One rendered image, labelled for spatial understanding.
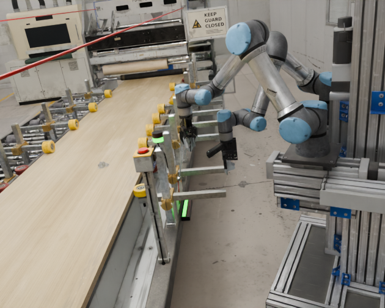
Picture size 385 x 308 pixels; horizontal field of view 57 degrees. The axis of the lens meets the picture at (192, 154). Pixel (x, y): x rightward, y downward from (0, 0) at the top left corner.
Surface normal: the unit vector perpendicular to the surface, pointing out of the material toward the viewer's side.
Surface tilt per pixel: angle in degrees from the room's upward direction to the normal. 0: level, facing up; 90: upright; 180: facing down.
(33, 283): 0
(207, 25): 90
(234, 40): 83
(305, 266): 0
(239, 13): 90
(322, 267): 0
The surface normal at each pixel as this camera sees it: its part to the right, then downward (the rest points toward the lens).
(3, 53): 0.04, 0.40
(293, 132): -0.55, 0.49
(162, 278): -0.12, -0.91
